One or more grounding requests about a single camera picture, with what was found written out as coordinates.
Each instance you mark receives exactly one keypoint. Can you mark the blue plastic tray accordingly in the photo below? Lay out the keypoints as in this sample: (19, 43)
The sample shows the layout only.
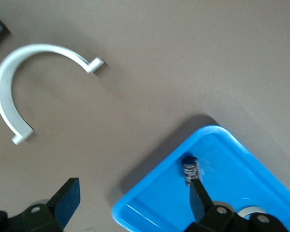
(232, 174)

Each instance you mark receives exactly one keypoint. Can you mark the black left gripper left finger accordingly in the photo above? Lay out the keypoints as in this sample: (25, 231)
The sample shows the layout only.
(65, 203)

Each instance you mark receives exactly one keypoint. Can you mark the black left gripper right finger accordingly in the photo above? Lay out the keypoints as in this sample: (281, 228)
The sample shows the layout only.
(200, 203)

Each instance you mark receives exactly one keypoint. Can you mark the white curved plastic bracket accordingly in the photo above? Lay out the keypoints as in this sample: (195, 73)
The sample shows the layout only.
(4, 91)

